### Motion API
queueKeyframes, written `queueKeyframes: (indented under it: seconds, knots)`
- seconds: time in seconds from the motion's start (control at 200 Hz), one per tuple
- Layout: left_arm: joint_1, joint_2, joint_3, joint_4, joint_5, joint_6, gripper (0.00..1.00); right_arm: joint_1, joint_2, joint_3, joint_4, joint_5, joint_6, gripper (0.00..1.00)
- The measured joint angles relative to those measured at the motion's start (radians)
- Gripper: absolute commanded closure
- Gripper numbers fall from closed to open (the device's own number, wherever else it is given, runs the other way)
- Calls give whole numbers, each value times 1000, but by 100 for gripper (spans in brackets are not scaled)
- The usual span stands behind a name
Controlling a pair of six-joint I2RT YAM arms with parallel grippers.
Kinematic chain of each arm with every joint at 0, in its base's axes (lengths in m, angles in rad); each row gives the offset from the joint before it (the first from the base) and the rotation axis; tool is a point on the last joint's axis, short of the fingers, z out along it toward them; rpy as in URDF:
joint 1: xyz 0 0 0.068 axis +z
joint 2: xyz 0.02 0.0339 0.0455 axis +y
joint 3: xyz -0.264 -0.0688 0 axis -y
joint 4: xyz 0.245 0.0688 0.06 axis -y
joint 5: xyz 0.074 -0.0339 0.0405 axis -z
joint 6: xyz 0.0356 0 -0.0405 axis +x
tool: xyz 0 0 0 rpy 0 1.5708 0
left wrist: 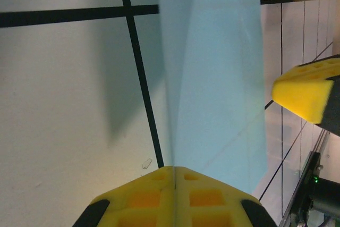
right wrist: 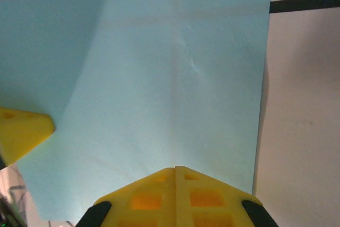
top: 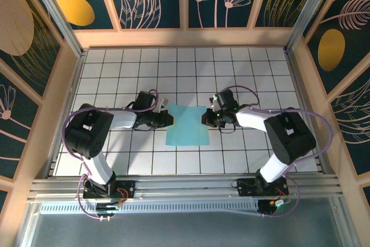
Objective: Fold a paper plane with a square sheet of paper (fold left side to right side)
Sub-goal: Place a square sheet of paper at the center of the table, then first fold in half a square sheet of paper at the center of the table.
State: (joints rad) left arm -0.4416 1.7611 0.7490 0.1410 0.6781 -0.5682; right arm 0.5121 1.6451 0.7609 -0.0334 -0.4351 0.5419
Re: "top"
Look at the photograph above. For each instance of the light blue cloth shirt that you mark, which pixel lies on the light blue cloth shirt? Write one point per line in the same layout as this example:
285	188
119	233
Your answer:
188	131

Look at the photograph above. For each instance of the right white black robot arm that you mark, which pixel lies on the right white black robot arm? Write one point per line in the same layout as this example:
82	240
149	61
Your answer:
289	137

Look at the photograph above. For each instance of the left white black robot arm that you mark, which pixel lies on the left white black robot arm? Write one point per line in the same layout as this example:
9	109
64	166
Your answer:
86	134

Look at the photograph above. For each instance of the grey metal sheet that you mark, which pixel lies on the grey metal sheet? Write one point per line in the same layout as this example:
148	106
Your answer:
185	229

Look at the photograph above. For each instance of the wide aluminium extrusion beam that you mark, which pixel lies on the wide aluminium extrusion beam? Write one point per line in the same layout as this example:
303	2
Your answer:
185	189

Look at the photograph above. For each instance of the black connector module green light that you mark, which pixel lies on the black connector module green light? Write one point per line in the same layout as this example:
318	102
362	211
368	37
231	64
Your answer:
107	208

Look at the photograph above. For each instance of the black base plate of left arm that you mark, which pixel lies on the black base plate of left arm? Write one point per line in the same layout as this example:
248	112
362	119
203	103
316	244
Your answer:
130	184

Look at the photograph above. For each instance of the black base plate of right arm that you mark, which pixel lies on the black base plate of right arm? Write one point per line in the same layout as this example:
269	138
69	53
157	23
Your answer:
245	189

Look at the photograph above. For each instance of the aluminium side rail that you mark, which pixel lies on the aluminium side rail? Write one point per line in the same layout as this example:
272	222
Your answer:
299	85
74	85

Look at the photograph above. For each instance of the black round mount circuit board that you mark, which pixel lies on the black round mount circuit board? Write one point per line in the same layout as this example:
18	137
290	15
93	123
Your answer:
267	208

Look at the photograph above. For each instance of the aluminium upright post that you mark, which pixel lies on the aluminium upright post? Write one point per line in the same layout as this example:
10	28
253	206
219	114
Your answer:
306	12
56	12

